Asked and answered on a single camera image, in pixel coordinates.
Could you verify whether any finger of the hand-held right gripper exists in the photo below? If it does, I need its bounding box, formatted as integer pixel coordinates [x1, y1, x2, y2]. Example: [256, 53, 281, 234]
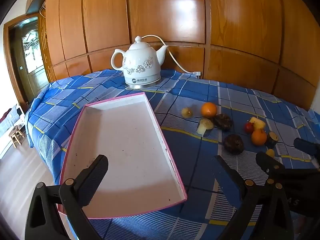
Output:
[294, 138, 320, 169]
[255, 152, 288, 184]

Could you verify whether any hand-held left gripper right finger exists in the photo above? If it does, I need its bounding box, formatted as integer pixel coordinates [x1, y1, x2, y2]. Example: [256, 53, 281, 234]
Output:
[214, 155, 294, 240]

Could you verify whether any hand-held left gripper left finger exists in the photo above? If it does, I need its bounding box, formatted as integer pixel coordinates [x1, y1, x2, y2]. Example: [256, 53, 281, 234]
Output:
[25, 154, 109, 240]

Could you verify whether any short-stemmed orange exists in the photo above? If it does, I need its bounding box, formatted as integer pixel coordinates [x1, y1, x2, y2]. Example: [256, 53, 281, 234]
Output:
[251, 129, 267, 146]

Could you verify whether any dark brown wrinkled fruit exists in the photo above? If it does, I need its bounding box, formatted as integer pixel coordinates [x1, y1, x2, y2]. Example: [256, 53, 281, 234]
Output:
[213, 114, 234, 131]
[223, 134, 245, 155]

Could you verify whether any yellow fruit chunk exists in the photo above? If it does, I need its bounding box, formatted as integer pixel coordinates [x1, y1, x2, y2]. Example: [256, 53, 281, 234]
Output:
[249, 117, 266, 131]

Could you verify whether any white tray with pink rim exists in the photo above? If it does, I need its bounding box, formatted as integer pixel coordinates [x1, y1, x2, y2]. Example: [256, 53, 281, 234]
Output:
[58, 92, 188, 220]

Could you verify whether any long-stemmed orange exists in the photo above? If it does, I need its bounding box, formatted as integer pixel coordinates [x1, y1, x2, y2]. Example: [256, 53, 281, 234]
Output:
[201, 102, 218, 118]

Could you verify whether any blue plaid tablecloth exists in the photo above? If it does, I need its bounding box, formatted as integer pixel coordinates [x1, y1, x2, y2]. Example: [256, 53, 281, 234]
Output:
[25, 69, 320, 240]

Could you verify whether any small wooden stool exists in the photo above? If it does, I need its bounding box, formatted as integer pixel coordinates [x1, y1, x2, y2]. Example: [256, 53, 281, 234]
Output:
[9, 126, 25, 148]

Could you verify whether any white bench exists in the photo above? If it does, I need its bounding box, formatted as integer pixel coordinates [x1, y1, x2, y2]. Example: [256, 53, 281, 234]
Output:
[0, 104, 27, 159]

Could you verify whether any dark red cloth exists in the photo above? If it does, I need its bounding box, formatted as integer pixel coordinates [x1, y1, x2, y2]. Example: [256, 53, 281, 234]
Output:
[0, 109, 12, 123]

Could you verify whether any white floral ceramic kettle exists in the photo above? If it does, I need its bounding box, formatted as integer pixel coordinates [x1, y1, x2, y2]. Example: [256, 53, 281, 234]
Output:
[111, 35, 168, 90]

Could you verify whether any wooden door with glass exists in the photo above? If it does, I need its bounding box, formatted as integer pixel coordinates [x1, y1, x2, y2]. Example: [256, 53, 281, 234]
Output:
[4, 15, 49, 104]

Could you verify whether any wooden wardrobe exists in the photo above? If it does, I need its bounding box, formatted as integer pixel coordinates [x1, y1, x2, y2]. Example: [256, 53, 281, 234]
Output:
[25, 0, 320, 110]

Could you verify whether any white kettle power cord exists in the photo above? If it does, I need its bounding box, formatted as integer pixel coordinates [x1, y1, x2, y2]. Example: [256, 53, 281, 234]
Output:
[144, 34, 202, 78]

